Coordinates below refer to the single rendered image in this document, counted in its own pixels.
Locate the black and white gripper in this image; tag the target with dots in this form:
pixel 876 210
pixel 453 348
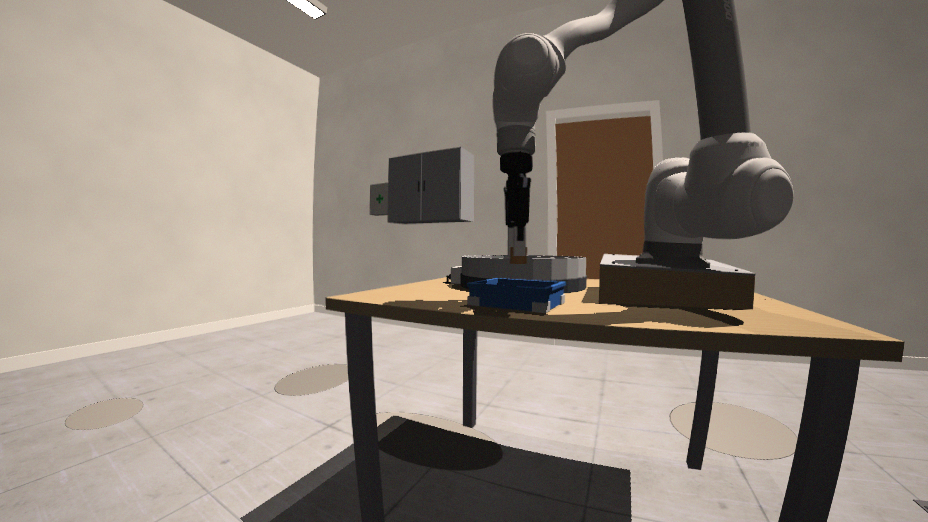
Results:
pixel 516 165

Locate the bronze bushing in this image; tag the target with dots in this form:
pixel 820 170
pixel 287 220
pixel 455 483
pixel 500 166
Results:
pixel 517 259

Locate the blue plastic crate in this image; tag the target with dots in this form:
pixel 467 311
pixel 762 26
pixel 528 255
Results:
pixel 516 294

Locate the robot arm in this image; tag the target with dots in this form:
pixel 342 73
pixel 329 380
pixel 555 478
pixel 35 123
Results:
pixel 728 191

